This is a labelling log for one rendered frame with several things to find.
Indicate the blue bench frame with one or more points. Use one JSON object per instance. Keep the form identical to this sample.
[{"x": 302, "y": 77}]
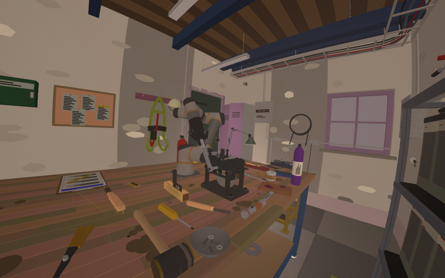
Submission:
[{"x": 298, "y": 228}]

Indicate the green desk lamp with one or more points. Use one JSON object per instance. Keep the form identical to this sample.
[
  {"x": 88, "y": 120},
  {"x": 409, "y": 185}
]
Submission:
[{"x": 250, "y": 140}]

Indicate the brown tray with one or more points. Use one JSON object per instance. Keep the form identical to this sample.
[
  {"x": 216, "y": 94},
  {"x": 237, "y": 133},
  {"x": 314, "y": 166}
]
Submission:
[{"x": 274, "y": 189}]

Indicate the grey shelf unit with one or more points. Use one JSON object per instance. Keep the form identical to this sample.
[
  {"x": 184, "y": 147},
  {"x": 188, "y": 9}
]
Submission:
[{"x": 431, "y": 185}]

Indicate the clipboard with printed sheet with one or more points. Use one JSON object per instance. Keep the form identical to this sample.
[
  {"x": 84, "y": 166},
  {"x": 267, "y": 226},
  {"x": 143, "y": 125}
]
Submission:
[{"x": 81, "y": 182}]

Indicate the dark blue box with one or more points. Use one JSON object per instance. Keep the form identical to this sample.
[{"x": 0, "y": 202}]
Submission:
[{"x": 284, "y": 164}]

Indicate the yellow stool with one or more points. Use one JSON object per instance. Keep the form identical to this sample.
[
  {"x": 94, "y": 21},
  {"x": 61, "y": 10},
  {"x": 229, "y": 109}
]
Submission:
[{"x": 289, "y": 216}]

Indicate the green safety harness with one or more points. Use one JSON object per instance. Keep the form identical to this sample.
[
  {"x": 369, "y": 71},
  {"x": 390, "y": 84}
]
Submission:
[{"x": 157, "y": 129}]

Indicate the cork notice board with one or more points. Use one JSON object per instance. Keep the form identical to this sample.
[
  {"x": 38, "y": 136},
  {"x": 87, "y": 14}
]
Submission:
[{"x": 83, "y": 106}]

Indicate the purple coat rail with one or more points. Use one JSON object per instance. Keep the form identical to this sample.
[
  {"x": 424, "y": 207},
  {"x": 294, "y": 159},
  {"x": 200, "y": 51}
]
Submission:
[{"x": 145, "y": 96}]

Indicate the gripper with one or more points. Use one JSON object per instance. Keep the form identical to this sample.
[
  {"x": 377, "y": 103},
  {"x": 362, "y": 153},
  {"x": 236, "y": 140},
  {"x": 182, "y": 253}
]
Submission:
[{"x": 196, "y": 128}]

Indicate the red flat bar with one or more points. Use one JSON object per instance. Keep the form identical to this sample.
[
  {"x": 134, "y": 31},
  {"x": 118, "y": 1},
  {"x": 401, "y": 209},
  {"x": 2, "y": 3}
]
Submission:
[{"x": 257, "y": 166}]

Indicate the purple framed window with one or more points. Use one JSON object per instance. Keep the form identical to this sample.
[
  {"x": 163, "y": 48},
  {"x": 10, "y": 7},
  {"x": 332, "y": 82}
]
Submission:
[{"x": 359, "y": 121}]

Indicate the grey brake disc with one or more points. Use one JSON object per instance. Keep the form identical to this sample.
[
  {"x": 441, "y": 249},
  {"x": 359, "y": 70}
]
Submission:
[{"x": 222, "y": 180}]

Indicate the roll of tape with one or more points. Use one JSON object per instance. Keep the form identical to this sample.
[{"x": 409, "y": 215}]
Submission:
[{"x": 270, "y": 176}]

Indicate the white hard hat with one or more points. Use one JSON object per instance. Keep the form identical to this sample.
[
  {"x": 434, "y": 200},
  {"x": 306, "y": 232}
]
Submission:
[{"x": 175, "y": 103}]

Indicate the small yellow block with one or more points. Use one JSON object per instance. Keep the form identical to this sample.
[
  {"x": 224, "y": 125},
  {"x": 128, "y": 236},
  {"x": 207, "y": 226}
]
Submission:
[{"x": 133, "y": 184}]

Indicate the silver lever with black knob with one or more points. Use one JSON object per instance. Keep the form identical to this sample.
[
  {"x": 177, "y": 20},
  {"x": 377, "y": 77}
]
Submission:
[{"x": 206, "y": 156}]

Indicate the black caliper body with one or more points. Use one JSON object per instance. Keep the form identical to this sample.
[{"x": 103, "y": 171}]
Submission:
[{"x": 228, "y": 164}]

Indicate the dark green door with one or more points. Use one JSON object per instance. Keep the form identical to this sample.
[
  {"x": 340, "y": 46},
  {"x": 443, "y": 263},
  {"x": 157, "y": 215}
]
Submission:
[{"x": 207, "y": 104}]

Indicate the grey electrical panel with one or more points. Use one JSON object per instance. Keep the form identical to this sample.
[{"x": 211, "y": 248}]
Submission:
[{"x": 263, "y": 112}]

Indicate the black caliper stand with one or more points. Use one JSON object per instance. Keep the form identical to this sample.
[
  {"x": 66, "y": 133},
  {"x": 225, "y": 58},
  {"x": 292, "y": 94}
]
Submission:
[{"x": 224, "y": 191}]

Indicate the purple spray bottle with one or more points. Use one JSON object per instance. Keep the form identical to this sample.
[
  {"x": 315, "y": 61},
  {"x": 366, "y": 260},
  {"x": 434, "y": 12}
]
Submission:
[{"x": 297, "y": 164}]

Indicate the red fire extinguisher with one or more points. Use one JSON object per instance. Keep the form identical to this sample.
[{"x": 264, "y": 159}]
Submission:
[{"x": 182, "y": 148}]

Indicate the wooden mallet with dark head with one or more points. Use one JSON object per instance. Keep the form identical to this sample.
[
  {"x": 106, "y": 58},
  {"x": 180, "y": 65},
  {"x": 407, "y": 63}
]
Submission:
[{"x": 160, "y": 245}]

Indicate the grey dish with screws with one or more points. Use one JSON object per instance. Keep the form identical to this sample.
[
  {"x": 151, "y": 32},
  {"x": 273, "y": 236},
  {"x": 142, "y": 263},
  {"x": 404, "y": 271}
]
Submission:
[{"x": 210, "y": 241}]

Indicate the grey flat washer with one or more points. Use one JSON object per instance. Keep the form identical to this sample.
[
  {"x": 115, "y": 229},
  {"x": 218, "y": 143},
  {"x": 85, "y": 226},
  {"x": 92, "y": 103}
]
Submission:
[{"x": 252, "y": 250}]

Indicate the pink locker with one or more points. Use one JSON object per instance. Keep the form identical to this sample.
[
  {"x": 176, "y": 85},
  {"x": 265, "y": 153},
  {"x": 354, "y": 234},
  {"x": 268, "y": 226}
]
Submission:
[{"x": 236, "y": 127}]

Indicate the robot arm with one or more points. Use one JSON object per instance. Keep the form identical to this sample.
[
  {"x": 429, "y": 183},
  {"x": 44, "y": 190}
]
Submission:
[{"x": 187, "y": 156}]

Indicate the white ceiling light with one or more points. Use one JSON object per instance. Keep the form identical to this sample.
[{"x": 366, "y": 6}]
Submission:
[
  {"x": 225, "y": 62},
  {"x": 182, "y": 8}
]

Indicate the green wall cabinet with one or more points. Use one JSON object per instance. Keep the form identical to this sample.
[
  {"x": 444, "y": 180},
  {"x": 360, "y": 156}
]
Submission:
[{"x": 10, "y": 90}]

